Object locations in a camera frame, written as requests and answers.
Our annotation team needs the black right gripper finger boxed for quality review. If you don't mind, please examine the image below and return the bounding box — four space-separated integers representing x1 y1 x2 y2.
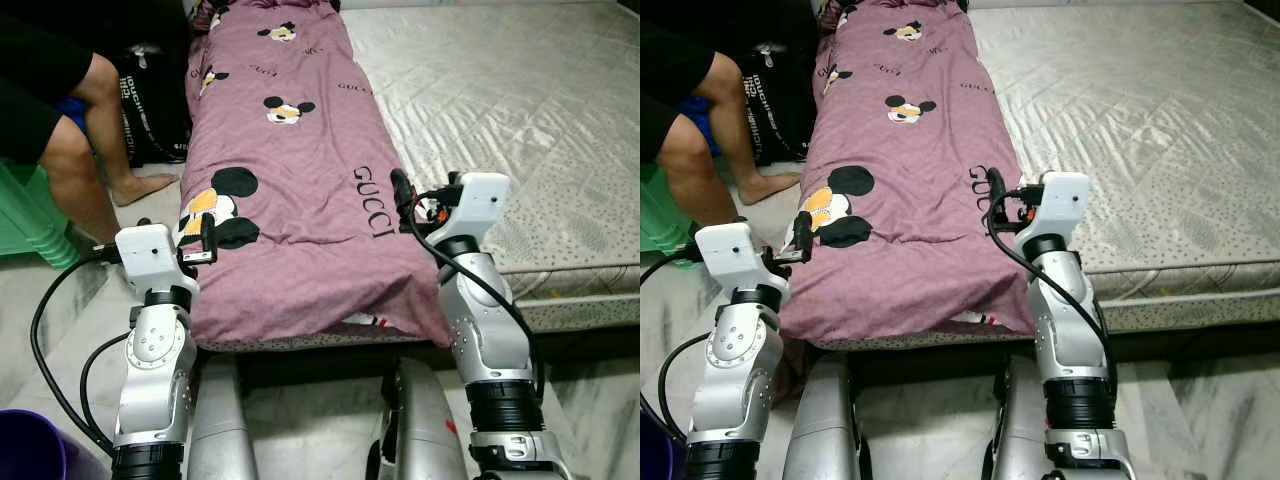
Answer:
985 167 1010 224
390 168 417 227

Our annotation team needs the purple Mickey print blanket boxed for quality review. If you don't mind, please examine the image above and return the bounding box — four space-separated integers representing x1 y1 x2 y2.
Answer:
178 0 453 349
778 0 1041 346

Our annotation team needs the black printed bag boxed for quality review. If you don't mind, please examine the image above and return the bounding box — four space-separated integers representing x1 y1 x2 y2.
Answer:
738 40 819 166
118 40 196 166

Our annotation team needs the green plastic stool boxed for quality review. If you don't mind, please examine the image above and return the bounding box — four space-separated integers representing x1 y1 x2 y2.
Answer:
640 160 701 271
0 158 81 271

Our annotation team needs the grey quilted mattress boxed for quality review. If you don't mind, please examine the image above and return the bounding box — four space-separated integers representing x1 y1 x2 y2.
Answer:
810 0 1280 351
195 0 641 353

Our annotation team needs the blue plastic stool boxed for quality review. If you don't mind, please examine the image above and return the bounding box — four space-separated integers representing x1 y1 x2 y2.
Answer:
678 95 723 159
55 95 93 136

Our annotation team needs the grey robot left leg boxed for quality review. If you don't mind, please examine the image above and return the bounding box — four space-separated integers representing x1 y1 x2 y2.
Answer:
782 355 863 480
185 355 259 480

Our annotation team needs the grey robot leg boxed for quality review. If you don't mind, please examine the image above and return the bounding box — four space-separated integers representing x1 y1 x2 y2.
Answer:
782 355 863 480
365 355 471 480
985 355 1051 480
185 355 259 480

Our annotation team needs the seated barefoot person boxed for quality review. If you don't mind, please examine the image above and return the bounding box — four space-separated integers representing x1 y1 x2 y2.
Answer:
640 0 806 236
0 0 181 246

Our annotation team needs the grey robot right leg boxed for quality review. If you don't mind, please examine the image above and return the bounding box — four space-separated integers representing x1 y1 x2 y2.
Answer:
365 355 471 480
985 355 1051 480

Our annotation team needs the purple plastic bucket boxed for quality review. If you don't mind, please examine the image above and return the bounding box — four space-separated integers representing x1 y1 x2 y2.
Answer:
640 400 666 480
0 408 109 480

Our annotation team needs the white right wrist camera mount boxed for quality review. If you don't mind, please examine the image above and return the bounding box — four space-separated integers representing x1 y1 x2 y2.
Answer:
1020 170 1093 249
428 172 513 251

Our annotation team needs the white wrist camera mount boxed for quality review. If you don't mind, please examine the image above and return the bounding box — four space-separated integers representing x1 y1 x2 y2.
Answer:
695 222 786 301
1020 170 1093 249
113 224 201 301
428 172 513 251

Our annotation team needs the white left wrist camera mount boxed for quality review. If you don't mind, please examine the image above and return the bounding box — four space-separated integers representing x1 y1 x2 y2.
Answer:
695 222 786 301
113 224 201 301

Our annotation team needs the long black left arm cable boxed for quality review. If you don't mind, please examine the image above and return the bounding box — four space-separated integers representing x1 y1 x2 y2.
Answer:
640 245 703 289
30 245 126 456

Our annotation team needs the short black left arm cable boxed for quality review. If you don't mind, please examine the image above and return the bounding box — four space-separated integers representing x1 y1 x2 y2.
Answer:
657 332 717 442
78 330 136 441

